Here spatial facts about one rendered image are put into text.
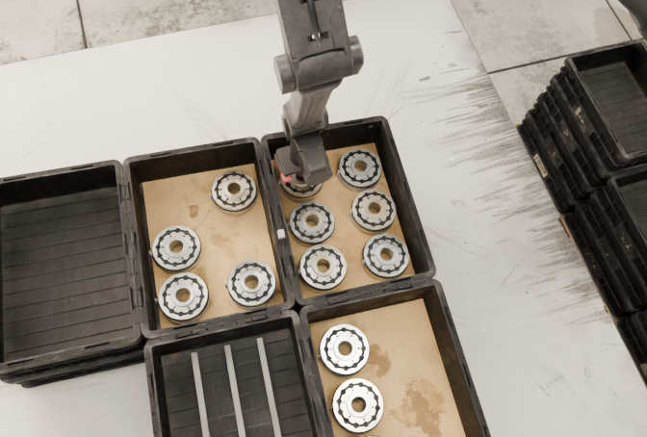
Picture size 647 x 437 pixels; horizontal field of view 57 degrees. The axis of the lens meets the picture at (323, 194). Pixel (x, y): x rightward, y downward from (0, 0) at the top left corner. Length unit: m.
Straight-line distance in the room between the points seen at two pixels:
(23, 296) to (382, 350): 0.76
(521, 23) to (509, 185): 1.46
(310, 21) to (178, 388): 0.81
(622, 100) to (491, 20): 0.92
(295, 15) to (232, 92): 0.97
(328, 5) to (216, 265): 0.75
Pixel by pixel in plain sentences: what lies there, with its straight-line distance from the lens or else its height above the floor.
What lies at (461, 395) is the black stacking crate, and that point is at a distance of 1.27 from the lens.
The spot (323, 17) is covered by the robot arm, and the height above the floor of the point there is 1.54.
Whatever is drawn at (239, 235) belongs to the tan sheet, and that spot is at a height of 0.83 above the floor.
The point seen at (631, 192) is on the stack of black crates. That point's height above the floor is 0.38.
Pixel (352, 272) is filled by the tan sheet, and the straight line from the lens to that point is 1.32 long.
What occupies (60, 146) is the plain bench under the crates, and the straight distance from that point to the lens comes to 1.67.
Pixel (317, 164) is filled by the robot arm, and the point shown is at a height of 1.08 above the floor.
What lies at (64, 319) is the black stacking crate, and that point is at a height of 0.83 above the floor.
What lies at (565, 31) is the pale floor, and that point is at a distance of 3.07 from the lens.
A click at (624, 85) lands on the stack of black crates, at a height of 0.49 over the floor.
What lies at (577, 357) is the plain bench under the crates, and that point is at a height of 0.70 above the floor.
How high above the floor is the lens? 2.08
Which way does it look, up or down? 65 degrees down
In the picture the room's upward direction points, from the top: 11 degrees clockwise
